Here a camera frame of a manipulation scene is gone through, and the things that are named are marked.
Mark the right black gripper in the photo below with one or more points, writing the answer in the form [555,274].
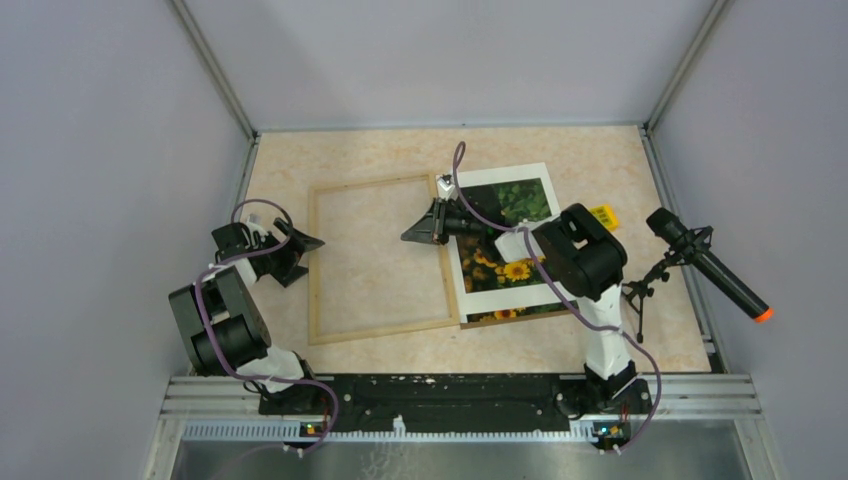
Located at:
[431,227]

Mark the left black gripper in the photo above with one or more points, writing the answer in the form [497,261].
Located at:
[291,254]

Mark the light wooden picture frame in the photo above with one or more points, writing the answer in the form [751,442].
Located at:
[318,265]

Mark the white matted sunflower photo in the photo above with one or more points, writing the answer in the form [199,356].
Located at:
[509,197]

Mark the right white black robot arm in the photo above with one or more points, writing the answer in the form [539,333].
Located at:
[583,264]

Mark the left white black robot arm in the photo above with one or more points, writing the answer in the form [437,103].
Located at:
[219,322]

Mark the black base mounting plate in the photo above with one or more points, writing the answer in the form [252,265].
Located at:
[454,403]

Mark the yellow calculator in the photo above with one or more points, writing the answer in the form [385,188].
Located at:
[606,216]

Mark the black microphone tripod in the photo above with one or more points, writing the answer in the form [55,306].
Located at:
[652,278]

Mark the black microphone orange tip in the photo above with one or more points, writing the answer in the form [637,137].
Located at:
[668,227]

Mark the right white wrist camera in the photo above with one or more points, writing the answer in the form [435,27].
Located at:
[446,189]

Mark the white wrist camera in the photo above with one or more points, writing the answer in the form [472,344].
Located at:
[446,189]
[255,222]

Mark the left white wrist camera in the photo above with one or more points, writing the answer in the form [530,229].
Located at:
[255,222]

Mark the brown frame backing board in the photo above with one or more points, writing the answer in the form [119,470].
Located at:
[506,316]

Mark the white toothed cable rail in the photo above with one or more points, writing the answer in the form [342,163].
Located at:
[292,432]

